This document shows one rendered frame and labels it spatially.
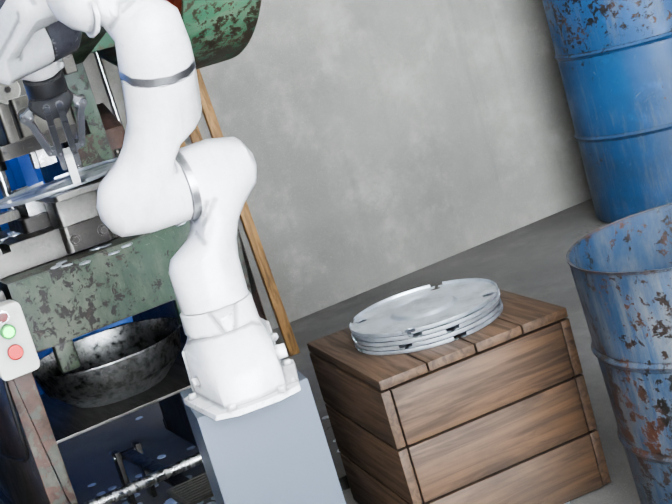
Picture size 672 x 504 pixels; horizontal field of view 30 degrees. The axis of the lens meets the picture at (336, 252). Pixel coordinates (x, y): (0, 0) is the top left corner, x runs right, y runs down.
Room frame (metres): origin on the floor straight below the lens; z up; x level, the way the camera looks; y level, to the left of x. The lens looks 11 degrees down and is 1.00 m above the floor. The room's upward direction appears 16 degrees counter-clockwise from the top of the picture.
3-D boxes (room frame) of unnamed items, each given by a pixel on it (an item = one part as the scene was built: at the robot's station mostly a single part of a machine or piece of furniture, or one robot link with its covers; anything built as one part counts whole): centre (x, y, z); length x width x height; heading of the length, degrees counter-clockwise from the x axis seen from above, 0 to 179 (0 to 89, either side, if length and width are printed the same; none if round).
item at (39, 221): (2.67, 0.54, 0.72); 0.20 x 0.16 x 0.03; 114
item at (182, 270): (1.94, 0.17, 0.71); 0.18 x 0.11 x 0.25; 113
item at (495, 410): (2.30, -0.13, 0.18); 0.40 x 0.38 x 0.35; 17
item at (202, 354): (1.89, 0.19, 0.52); 0.22 x 0.19 x 0.14; 13
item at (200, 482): (2.55, 0.48, 0.14); 0.59 x 0.10 x 0.05; 24
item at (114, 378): (2.67, 0.54, 0.36); 0.34 x 0.34 x 0.10
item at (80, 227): (2.51, 0.47, 0.72); 0.25 x 0.14 x 0.14; 24
